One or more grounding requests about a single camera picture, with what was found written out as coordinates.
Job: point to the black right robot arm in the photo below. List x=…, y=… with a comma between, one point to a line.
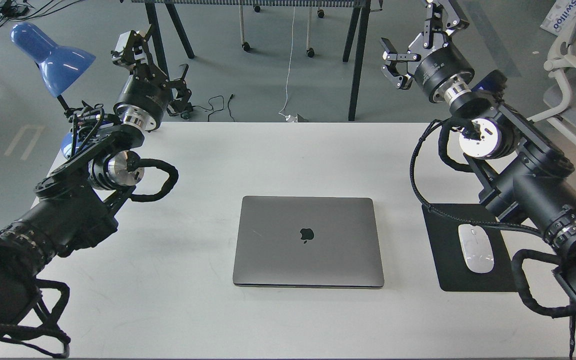
x=523, y=173

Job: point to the black mouse pad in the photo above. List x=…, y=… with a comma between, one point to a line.
x=450, y=265

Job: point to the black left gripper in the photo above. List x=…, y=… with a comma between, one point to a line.
x=142, y=102

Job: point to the white computer mouse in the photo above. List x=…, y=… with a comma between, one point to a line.
x=476, y=248

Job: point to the grey laptop computer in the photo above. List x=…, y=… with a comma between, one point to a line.
x=308, y=242

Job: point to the blue desk lamp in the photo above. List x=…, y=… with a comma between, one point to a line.
x=59, y=66

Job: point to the black framed background table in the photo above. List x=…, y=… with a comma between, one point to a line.
x=249, y=23

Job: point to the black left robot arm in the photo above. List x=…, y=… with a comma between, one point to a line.
x=78, y=201

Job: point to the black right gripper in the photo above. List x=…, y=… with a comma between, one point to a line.
x=440, y=67

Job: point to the white printed cardboard box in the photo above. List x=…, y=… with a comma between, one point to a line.
x=561, y=17

